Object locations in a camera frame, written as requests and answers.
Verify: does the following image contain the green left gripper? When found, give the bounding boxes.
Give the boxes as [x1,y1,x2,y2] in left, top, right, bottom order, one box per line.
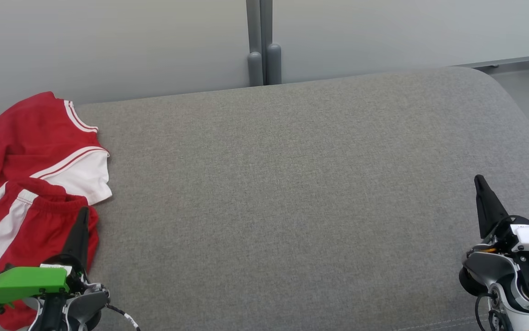
[0,207,91,308]

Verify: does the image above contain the red shorts with white stripes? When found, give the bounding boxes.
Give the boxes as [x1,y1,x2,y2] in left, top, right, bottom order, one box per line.
[0,178,100,331]

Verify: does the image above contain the red jersey with white sleeves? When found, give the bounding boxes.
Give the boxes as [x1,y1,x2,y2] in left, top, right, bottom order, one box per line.
[0,91,113,233]

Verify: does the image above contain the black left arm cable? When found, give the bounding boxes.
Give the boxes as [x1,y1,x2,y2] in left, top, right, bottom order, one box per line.
[106,303,142,331]

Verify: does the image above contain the grey partition base rail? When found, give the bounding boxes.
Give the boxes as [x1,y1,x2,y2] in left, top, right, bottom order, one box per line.
[473,54,529,69]

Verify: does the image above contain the grey partition post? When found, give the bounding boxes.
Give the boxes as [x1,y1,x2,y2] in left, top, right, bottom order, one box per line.
[260,0,282,86]
[246,0,264,87]

